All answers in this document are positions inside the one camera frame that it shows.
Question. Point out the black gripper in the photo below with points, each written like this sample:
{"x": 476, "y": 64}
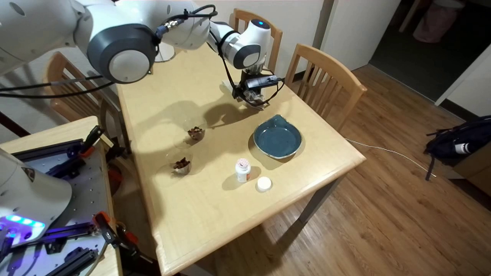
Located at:
{"x": 252, "y": 84}

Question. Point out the beige towel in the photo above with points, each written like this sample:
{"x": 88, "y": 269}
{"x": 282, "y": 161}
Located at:
{"x": 257, "y": 102}

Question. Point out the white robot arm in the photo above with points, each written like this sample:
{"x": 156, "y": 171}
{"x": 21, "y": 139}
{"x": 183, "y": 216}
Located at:
{"x": 120, "y": 36}

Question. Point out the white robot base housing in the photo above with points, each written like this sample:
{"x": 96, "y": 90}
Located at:
{"x": 31, "y": 200}

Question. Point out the blue ceramic plate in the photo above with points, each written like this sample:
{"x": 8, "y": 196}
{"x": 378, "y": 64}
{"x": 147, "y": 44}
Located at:
{"x": 277, "y": 138}

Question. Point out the wooden chair far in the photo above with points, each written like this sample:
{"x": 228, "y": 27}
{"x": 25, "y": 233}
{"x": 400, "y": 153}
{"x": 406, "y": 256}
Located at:
{"x": 240, "y": 18}

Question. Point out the wooden chair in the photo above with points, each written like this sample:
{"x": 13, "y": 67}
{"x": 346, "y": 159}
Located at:
{"x": 76, "y": 93}
{"x": 240, "y": 18}
{"x": 325, "y": 82}

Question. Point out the wooden chair right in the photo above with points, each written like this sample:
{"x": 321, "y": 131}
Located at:
{"x": 325, "y": 82}

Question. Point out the glass bowl with snack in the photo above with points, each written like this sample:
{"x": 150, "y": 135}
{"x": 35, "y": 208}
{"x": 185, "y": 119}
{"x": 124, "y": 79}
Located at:
{"x": 196, "y": 135}
{"x": 182, "y": 167}

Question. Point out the small white bottle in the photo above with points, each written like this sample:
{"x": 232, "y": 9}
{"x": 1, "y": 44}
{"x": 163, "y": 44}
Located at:
{"x": 243, "y": 168}

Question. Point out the white bottle cap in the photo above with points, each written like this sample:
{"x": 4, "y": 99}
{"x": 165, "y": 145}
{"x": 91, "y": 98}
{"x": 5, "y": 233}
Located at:
{"x": 265, "y": 182}

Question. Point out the wooden chair back left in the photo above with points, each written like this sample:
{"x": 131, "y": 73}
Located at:
{"x": 76, "y": 93}

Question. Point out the pink bag in doorway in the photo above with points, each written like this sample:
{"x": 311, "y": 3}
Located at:
{"x": 438, "y": 20}

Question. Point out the orange black clamp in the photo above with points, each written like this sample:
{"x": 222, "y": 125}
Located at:
{"x": 133, "y": 259}

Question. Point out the black backpack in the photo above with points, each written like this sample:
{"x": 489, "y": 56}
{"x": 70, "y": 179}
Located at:
{"x": 457, "y": 142}

